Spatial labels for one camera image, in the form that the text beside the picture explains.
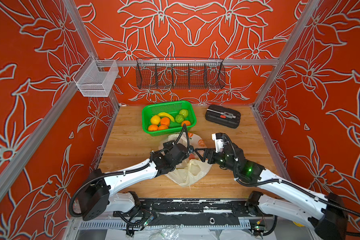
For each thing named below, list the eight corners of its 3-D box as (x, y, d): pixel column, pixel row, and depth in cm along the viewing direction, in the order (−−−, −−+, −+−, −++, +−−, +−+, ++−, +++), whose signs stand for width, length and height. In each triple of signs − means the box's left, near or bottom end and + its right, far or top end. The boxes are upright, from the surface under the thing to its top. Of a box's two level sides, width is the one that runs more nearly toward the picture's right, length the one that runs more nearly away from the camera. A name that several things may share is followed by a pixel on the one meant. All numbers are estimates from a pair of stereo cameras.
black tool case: (204, 120, 111) (205, 115, 106) (208, 107, 119) (209, 102, 114) (237, 129, 105) (240, 124, 100) (239, 115, 114) (241, 109, 109)
